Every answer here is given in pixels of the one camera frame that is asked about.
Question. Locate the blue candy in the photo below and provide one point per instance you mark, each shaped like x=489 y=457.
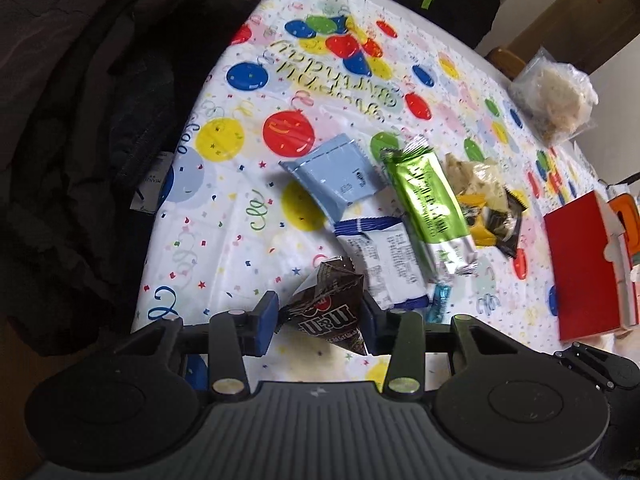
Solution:
x=440 y=301

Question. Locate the yellow snack packet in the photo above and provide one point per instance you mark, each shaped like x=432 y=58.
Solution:
x=482 y=232

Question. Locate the wooden chair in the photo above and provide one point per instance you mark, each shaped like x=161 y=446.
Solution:
x=507 y=62

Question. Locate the clear bag of rice cakes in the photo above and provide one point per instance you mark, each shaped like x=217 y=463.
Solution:
x=555 y=95

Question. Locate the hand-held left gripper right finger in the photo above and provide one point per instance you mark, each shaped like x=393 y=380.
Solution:
x=372 y=325

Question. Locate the brown chocolate candy packet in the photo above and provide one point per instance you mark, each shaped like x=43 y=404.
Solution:
x=325 y=310

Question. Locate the orange object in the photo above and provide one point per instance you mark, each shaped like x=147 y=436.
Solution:
x=631 y=210

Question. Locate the light blue snack packet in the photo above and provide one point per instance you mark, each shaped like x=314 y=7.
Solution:
x=330 y=175

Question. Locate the cream pastry packet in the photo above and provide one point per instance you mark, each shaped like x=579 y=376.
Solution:
x=480 y=180

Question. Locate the black snack packet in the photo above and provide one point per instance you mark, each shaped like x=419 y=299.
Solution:
x=509 y=240

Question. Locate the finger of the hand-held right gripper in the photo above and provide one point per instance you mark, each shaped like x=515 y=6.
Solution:
x=600 y=365

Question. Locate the white clothing tag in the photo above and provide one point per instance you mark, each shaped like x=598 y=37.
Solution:
x=152 y=182

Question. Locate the green foil snack bar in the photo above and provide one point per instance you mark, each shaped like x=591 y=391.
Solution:
x=430 y=200

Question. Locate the brown wooden door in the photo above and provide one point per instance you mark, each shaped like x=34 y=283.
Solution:
x=575 y=15

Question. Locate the dark jacket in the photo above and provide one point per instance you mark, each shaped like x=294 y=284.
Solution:
x=75 y=135

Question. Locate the white and blue snack packet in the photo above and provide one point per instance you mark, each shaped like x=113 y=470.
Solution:
x=385 y=260

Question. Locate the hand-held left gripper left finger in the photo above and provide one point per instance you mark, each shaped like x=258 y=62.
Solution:
x=265 y=325

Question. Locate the black bag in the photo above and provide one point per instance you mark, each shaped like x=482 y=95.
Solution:
x=450 y=5

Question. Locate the balloon printed tablecloth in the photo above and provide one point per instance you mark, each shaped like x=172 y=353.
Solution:
x=240 y=110

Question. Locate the red cardboard box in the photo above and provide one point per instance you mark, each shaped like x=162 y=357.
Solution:
x=580 y=270

